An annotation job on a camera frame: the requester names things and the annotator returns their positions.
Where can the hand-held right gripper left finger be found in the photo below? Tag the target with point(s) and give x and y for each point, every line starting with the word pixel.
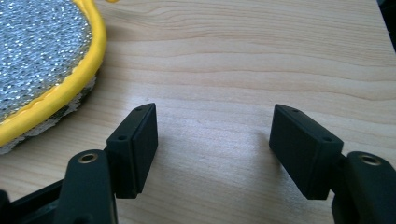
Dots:
pixel 132 152

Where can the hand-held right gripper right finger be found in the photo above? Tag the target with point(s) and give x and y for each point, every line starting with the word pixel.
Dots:
pixel 303 149

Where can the round silver yellow-rimmed scouring pad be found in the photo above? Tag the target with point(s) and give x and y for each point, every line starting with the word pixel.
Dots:
pixel 40 59

